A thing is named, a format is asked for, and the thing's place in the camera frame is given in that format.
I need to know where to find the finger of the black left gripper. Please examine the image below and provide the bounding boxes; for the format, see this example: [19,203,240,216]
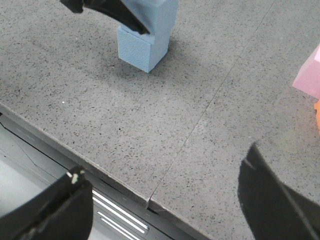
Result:
[83,0,150,35]
[60,0,84,13]

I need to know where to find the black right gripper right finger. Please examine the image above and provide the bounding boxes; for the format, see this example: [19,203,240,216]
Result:
[237,144,320,240]

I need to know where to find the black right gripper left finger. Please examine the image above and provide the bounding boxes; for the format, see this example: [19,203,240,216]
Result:
[0,166,93,240]

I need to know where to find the smooth light blue foam cube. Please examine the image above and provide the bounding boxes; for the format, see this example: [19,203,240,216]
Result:
[122,0,179,36]

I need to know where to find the textured light blue foam cube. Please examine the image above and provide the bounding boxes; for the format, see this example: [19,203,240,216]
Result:
[117,26,170,73]

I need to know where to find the orange foam block right edge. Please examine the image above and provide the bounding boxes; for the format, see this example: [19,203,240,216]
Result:
[313,100,320,133]

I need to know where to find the pink foam cube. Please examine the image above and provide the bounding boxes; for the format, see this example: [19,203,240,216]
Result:
[292,45,320,99]

